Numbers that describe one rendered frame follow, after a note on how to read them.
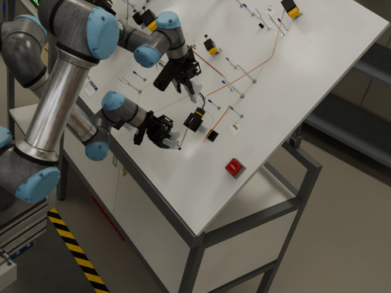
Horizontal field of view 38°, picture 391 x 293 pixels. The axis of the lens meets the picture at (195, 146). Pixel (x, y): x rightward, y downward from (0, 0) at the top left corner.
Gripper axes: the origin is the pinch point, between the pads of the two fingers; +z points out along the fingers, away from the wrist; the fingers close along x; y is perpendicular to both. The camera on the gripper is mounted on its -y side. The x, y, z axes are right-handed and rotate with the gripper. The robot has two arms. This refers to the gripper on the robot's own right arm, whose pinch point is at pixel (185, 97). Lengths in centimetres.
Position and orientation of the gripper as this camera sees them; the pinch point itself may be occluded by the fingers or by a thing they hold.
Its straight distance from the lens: 206.3
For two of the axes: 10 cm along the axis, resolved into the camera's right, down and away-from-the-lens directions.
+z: 2.1, 6.3, 7.5
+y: 7.2, -6.2, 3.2
